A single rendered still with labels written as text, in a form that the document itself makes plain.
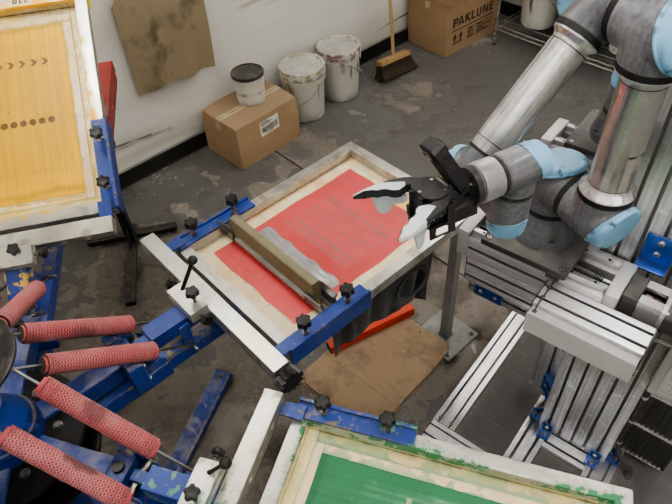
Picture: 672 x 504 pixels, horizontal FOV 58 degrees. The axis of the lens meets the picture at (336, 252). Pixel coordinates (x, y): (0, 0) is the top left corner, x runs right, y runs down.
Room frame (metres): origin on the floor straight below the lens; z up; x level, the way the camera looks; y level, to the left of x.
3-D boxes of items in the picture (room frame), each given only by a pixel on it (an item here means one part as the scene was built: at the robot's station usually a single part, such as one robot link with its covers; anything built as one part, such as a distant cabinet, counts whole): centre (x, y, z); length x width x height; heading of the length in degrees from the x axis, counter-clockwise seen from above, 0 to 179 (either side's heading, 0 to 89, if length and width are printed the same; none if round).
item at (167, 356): (1.16, 0.37, 0.89); 1.24 x 0.06 x 0.06; 129
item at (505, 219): (0.87, -0.33, 1.56); 0.11 x 0.08 x 0.11; 24
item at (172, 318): (1.08, 0.46, 1.02); 0.17 x 0.06 x 0.05; 129
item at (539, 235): (1.09, -0.52, 1.31); 0.15 x 0.15 x 0.10
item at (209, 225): (1.50, 0.39, 0.98); 0.30 x 0.05 x 0.07; 129
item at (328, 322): (1.07, 0.04, 0.98); 0.30 x 0.05 x 0.07; 129
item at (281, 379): (0.88, 0.15, 1.02); 0.07 x 0.06 x 0.07; 129
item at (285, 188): (1.44, 0.03, 0.97); 0.79 x 0.58 x 0.04; 129
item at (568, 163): (1.08, -0.53, 1.42); 0.13 x 0.12 x 0.14; 24
